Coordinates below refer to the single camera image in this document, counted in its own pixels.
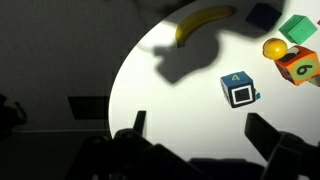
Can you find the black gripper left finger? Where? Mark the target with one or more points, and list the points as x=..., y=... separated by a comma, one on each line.
x=139, y=122

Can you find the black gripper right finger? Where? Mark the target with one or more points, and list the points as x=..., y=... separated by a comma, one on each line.
x=261, y=134

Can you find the blue number four block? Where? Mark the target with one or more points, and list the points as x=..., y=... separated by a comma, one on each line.
x=239, y=89

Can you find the orange number six block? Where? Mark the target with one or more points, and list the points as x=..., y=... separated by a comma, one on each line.
x=300, y=64

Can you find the round white table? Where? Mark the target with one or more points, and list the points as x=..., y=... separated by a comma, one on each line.
x=180, y=88

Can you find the yellow ball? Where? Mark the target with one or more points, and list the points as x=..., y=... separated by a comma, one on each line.
x=274, y=49

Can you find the green cube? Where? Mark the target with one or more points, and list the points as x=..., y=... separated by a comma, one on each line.
x=297, y=29

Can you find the yellow banana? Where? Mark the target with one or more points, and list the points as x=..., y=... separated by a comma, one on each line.
x=199, y=18

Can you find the blue cube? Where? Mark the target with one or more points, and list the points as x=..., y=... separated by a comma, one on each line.
x=263, y=16

